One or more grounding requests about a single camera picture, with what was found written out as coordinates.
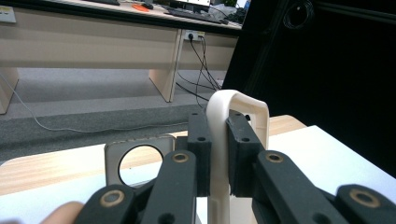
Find white table mat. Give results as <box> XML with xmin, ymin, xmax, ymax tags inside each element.
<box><xmin>0</xmin><ymin>124</ymin><xmax>396</xmax><ymax>224</ymax></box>

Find coiled black cable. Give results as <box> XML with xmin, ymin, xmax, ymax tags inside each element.
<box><xmin>282</xmin><ymin>0</ymin><xmax>315</xmax><ymax>31</ymax></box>

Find grey phone case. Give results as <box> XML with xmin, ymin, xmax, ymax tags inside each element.
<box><xmin>104</xmin><ymin>133</ymin><xmax>177</xmax><ymax>188</ymax></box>

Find beige phone case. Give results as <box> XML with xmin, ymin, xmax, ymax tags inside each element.
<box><xmin>205</xmin><ymin>89</ymin><xmax>271</xmax><ymax>224</ymax></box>

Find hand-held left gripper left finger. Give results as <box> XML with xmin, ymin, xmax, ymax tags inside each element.
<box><xmin>176</xmin><ymin>112</ymin><xmax>213</xmax><ymax>198</ymax></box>

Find white wall socket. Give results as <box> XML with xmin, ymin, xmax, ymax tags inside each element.
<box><xmin>183</xmin><ymin>29</ymin><xmax>205</xmax><ymax>42</ymax></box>

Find beige wooden desk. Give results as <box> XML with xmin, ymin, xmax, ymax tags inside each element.
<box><xmin>0</xmin><ymin>0</ymin><xmax>244</xmax><ymax>115</ymax></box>

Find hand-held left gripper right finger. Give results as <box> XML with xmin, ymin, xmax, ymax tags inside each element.
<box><xmin>226</xmin><ymin>109</ymin><xmax>266</xmax><ymax>198</ymax></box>

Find white floor cable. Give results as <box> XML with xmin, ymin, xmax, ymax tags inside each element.
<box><xmin>0</xmin><ymin>73</ymin><xmax>190</xmax><ymax>134</ymax></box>

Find bundle of black floor cables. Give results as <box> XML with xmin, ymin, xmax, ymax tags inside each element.
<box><xmin>176</xmin><ymin>35</ymin><xmax>225</xmax><ymax>110</ymax></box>

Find orange desk item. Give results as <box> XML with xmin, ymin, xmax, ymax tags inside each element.
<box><xmin>131</xmin><ymin>3</ymin><xmax>155</xmax><ymax>13</ymax></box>

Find black keyboard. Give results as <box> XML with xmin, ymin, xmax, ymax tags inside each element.
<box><xmin>163</xmin><ymin>7</ymin><xmax>230</xmax><ymax>25</ymax></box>

